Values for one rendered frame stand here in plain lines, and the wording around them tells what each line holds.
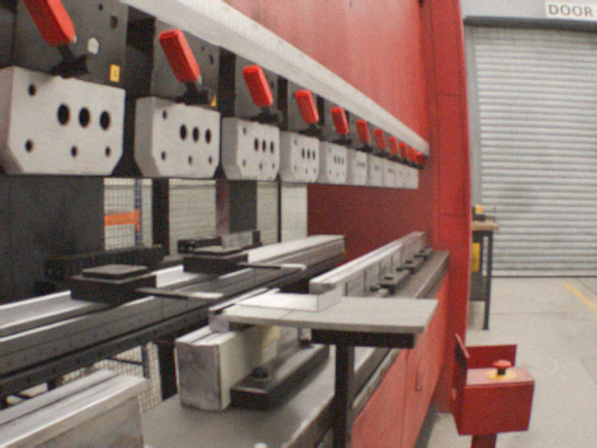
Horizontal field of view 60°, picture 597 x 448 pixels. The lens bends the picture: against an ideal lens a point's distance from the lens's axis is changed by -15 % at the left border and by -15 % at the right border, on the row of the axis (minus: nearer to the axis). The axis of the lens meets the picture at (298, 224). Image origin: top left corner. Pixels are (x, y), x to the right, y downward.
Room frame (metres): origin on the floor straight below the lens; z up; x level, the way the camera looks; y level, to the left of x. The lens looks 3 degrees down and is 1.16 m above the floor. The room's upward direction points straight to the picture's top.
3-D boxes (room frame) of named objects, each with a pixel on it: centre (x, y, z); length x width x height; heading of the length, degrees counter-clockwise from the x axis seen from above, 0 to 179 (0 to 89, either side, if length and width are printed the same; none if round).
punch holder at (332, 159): (1.21, -0.04, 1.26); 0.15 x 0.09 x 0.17; 161
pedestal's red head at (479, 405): (1.16, -0.42, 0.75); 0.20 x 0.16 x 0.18; 172
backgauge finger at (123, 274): (0.91, 0.24, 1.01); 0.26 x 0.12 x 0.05; 71
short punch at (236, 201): (0.85, 0.09, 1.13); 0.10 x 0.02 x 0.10; 161
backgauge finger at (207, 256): (1.29, 0.11, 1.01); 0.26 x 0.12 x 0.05; 71
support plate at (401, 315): (0.81, -0.05, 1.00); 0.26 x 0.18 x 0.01; 71
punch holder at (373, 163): (1.59, -0.17, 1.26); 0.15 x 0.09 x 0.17; 161
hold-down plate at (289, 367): (0.87, 0.02, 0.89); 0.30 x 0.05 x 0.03; 161
